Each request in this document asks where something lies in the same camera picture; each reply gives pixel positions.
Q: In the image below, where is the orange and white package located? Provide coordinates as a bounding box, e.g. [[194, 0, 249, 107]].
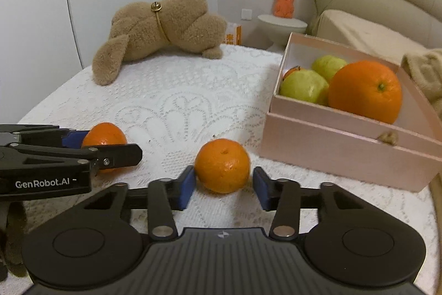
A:
[[223, 22, 242, 47]]

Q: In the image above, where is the round white side table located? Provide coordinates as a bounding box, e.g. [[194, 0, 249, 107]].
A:
[[257, 14, 308, 52]]

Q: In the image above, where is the beige fleece blanket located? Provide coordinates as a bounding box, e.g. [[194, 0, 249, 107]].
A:
[[401, 48, 442, 116]]

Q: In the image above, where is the beige pillow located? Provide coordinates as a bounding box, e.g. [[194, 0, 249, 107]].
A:
[[311, 9, 442, 55]]

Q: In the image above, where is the orange toy figure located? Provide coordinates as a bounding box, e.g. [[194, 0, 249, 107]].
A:
[[274, 0, 295, 18]]

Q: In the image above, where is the large orange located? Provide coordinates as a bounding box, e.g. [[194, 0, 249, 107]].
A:
[[328, 61, 403, 125]]

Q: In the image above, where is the green guava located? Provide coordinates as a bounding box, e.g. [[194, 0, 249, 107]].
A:
[[311, 55, 349, 83], [279, 70, 330, 105]]

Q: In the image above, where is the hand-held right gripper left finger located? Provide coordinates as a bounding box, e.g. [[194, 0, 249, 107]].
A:
[[81, 166, 197, 238]]

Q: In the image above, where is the pink cardboard box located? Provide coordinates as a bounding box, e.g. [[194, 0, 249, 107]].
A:
[[260, 32, 442, 192]]

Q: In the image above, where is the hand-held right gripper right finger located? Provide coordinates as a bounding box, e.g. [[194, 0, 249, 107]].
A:
[[253, 167, 367, 238]]

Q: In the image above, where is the brown plush bear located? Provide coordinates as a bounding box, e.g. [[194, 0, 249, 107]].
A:
[[91, 0, 227, 86]]

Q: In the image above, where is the orange mandarin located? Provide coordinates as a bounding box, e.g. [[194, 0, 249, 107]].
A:
[[282, 66, 304, 81], [81, 122, 128, 174], [194, 139, 251, 194]]

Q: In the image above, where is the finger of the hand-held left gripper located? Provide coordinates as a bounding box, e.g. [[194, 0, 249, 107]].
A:
[[0, 124, 90, 148], [0, 143, 143, 173]]

